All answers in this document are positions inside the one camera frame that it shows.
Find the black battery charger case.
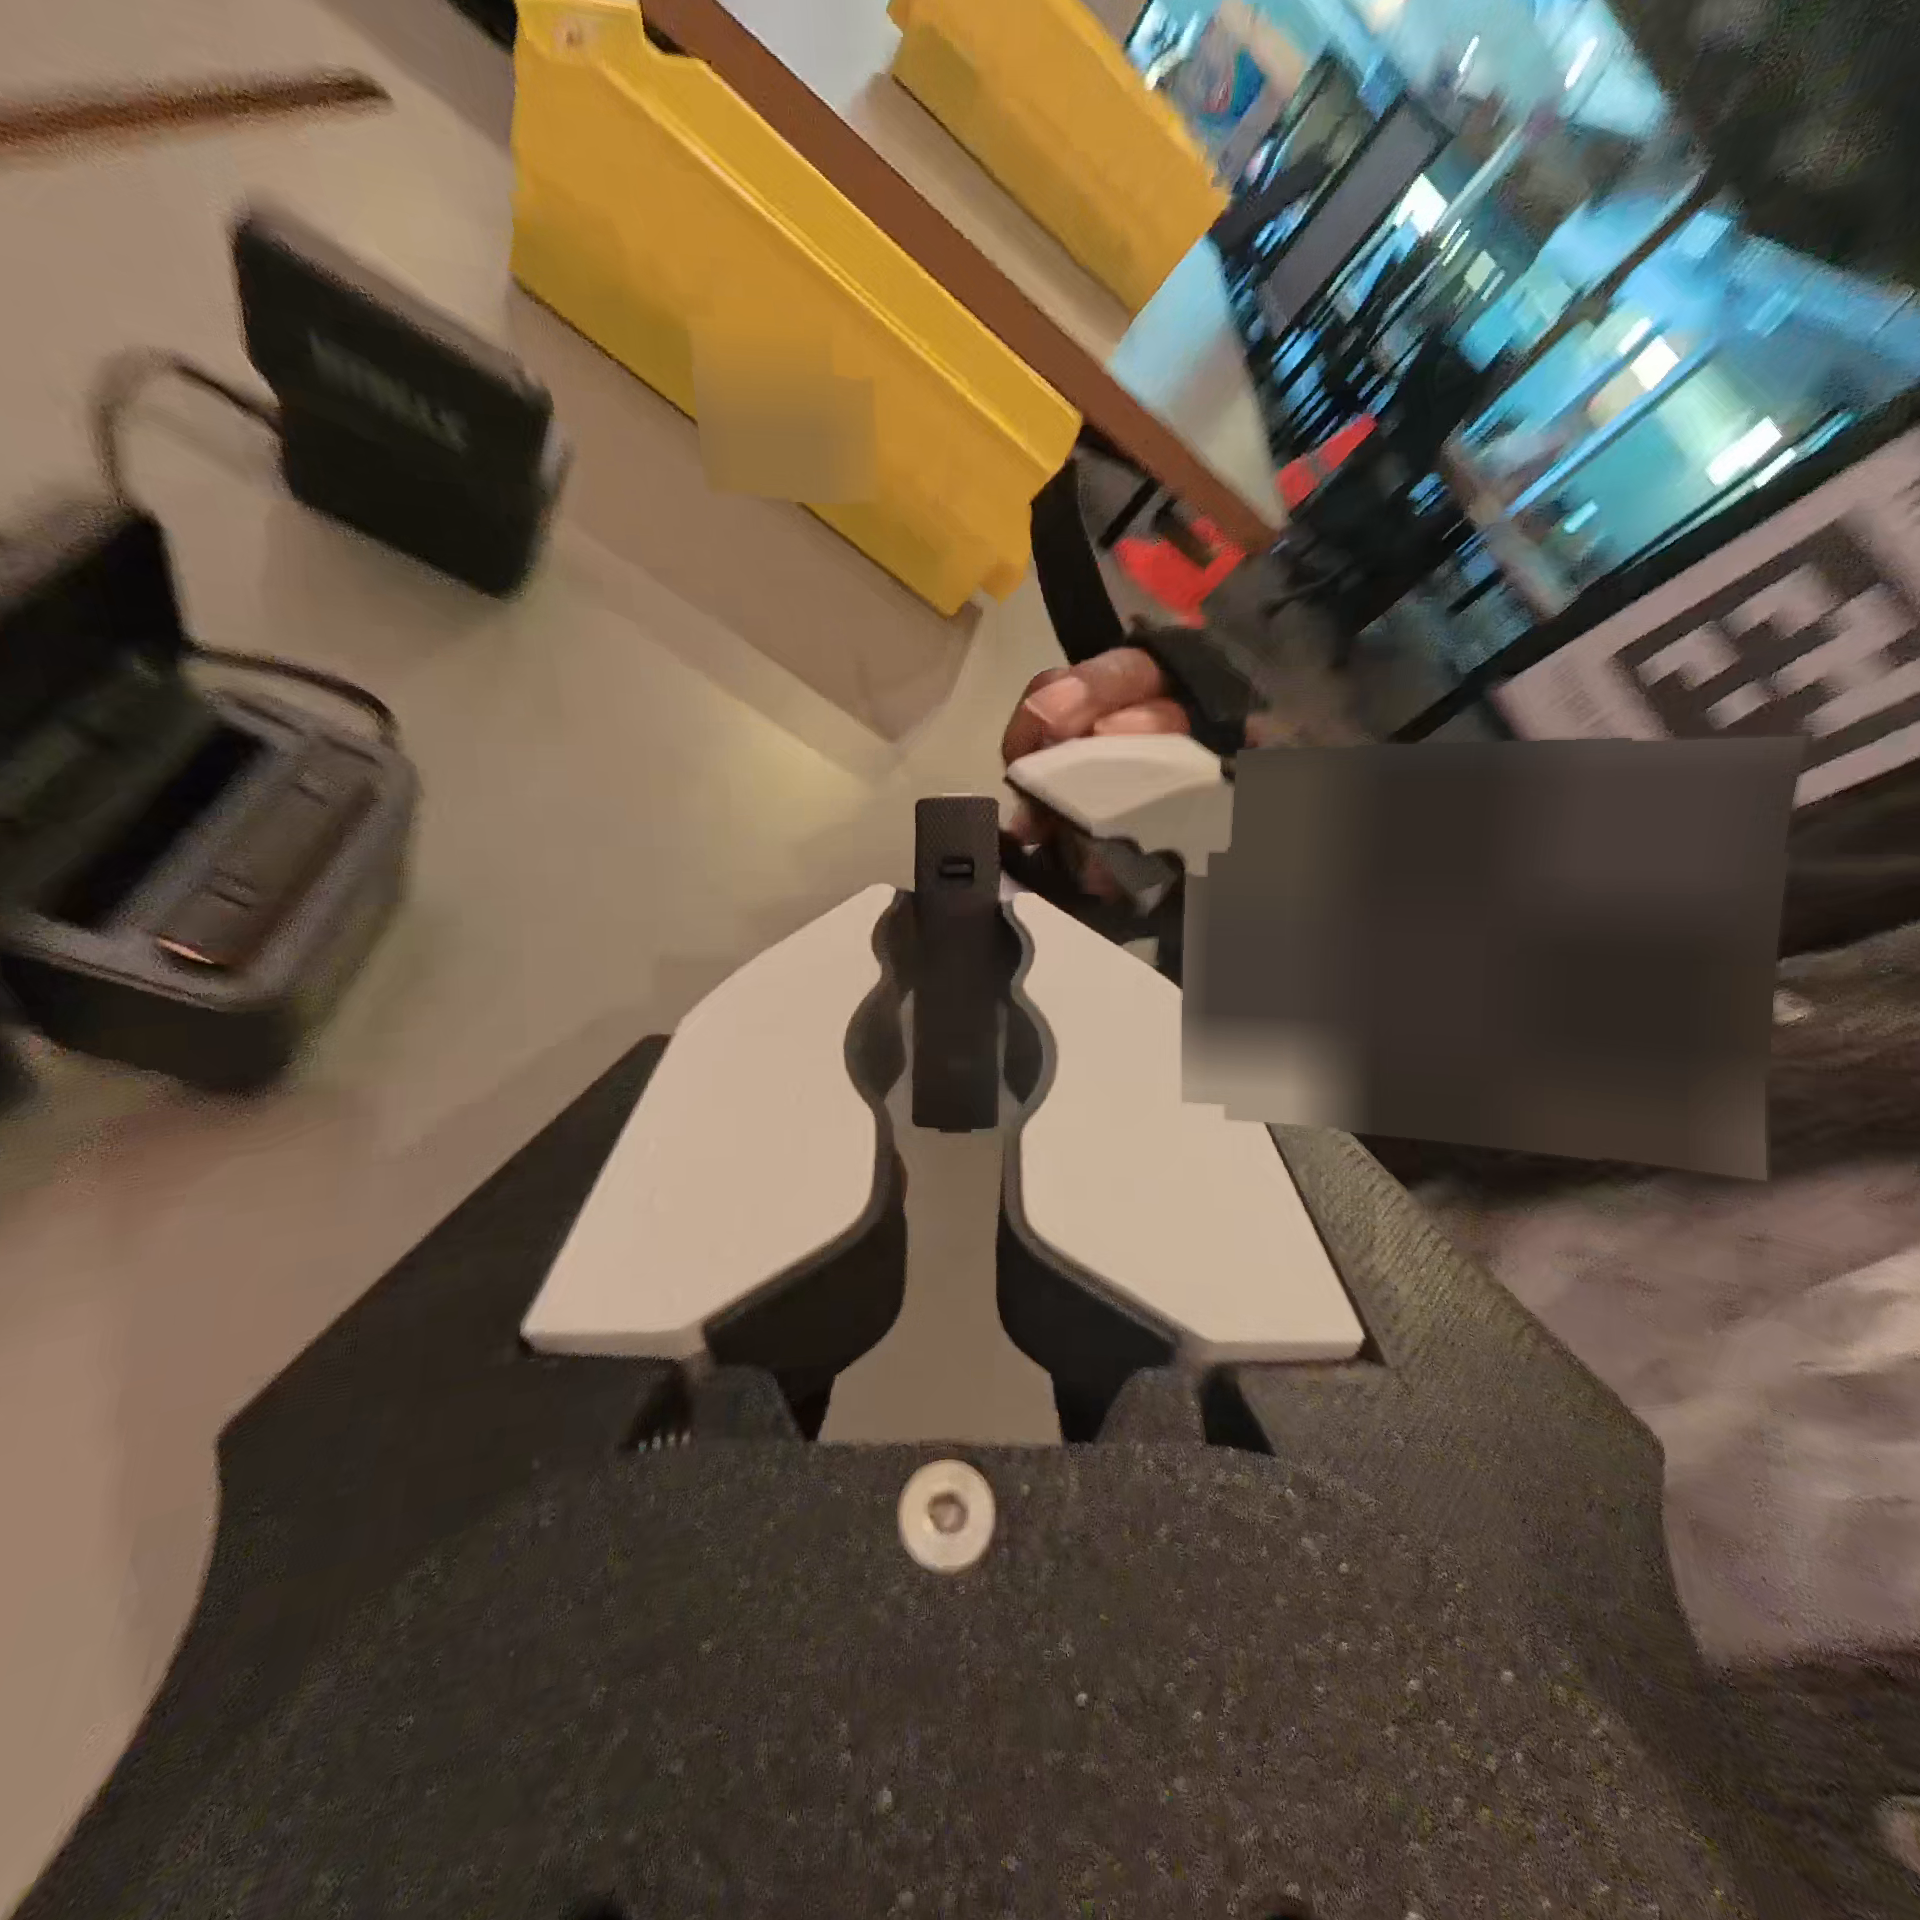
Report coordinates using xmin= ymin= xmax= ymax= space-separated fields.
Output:
xmin=0 ymin=506 xmax=425 ymax=1099
xmin=229 ymin=210 xmax=567 ymax=596

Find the orange trimmed black battery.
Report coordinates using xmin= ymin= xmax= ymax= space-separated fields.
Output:
xmin=149 ymin=838 xmax=324 ymax=973

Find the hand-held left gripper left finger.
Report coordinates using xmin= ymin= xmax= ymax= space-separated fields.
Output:
xmin=520 ymin=880 xmax=916 ymax=1439

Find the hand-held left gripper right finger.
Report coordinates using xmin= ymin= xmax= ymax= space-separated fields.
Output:
xmin=994 ymin=896 xmax=1373 ymax=1443

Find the yellow plastic bin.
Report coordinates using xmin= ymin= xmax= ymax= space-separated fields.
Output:
xmin=510 ymin=0 xmax=1083 ymax=617
xmin=890 ymin=0 xmax=1234 ymax=315

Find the person's right hand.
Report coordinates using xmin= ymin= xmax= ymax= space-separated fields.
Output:
xmin=1000 ymin=611 xmax=1262 ymax=770

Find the black charging cable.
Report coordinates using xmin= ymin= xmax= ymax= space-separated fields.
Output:
xmin=178 ymin=643 xmax=405 ymax=751
xmin=91 ymin=348 xmax=291 ymax=503

